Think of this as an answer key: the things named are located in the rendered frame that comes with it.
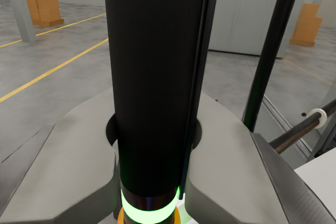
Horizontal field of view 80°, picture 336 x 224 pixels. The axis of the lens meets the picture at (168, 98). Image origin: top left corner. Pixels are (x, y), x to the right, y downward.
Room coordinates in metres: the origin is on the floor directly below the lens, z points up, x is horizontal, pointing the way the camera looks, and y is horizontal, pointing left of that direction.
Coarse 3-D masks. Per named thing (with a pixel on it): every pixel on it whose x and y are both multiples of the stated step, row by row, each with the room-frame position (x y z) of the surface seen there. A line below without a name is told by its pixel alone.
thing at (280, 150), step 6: (330, 114) 0.28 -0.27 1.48; (318, 120) 0.25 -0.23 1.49; (312, 126) 0.24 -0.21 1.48; (300, 132) 0.22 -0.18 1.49; (306, 132) 0.23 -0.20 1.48; (294, 138) 0.21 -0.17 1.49; (282, 144) 0.19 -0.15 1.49; (288, 144) 0.20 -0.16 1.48; (276, 150) 0.18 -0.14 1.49; (282, 150) 0.19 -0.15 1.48
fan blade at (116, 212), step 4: (120, 184) 0.37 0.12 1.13; (120, 188) 0.36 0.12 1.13; (120, 192) 0.35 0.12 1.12; (120, 196) 0.35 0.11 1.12; (120, 200) 0.34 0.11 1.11; (116, 204) 0.38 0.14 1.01; (120, 204) 0.34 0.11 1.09; (116, 208) 0.38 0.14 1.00; (120, 208) 0.35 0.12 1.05; (116, 212) 0.37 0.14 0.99; (116, 216) 0.37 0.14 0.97
